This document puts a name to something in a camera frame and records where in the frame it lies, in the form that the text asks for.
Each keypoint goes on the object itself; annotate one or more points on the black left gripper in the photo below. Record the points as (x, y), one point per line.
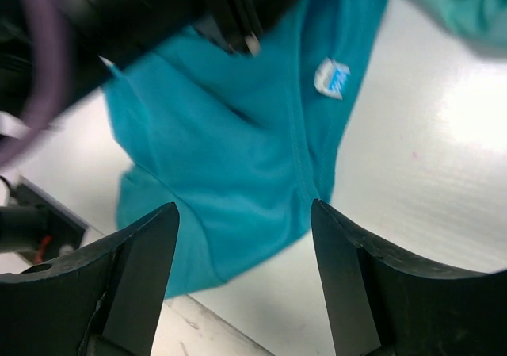
(69, 42)

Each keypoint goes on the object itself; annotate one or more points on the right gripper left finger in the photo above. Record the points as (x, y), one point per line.
(103, 299)

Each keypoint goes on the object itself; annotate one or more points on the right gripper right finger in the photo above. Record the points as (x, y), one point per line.
(382, 299)

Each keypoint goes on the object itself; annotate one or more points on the teal blue t-shirt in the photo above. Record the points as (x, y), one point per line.
(242, 145)

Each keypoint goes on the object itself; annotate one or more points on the mint green hanging shirt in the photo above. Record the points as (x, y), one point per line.
(480, 22)

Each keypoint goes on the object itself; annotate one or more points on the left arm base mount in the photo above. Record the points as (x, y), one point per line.
(35, 225)

